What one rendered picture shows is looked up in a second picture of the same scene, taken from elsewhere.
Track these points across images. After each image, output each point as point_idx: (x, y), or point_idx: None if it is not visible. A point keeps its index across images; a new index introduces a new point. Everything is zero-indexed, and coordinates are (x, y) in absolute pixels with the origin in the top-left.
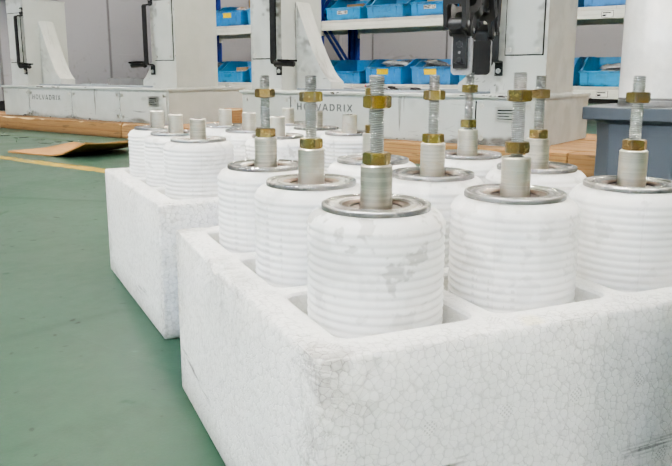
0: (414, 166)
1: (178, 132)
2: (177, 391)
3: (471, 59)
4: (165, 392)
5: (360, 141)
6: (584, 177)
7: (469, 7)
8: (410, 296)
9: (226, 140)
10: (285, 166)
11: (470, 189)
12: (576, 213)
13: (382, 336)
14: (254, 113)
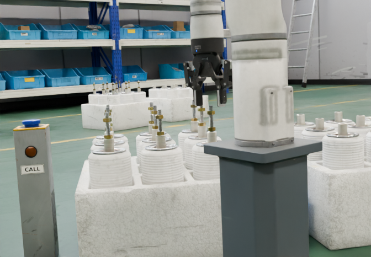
0: (193, 141)
1: (335, 121)
2: None
3: (194, 99)
4: None
5: (323, 139)
6: (146, 153)
7: (188, 78)
8: None
9: (302, 126)
10: (186, 131)
11: (118, 140)
12: (92, 149)
13: None
14: (358, 116)
